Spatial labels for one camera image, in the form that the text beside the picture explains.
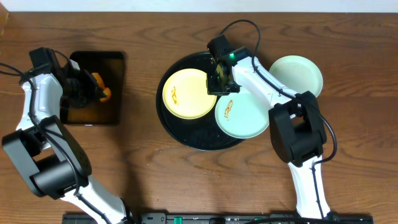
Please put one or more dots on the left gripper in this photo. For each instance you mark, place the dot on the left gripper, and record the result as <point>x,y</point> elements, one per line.
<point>92,84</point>

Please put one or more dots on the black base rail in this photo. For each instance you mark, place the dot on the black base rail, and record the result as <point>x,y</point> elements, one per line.
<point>161,218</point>

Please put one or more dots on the light blue plate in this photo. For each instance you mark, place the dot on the light blue plate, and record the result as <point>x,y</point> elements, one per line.
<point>298,73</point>
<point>241,115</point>

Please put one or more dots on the orange green scrub sponge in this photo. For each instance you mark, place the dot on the orange green scrub sponge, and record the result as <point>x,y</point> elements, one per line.
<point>104,92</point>

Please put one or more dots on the yellow plate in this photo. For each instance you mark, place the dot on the yellow plate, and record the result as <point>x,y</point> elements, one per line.
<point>185,94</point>

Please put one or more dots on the black rectangular water tray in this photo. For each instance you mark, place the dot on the black rectangular water tray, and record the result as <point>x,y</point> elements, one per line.
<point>111,66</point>

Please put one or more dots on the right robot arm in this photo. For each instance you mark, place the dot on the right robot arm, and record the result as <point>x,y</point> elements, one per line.
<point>297,128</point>

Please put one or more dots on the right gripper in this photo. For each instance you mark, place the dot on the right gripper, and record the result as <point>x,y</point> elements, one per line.
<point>212,89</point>

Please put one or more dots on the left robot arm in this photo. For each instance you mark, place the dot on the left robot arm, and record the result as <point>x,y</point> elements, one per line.
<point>47,156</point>

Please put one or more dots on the black round tray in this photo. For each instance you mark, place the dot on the black round tray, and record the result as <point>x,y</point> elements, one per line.
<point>201,133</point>

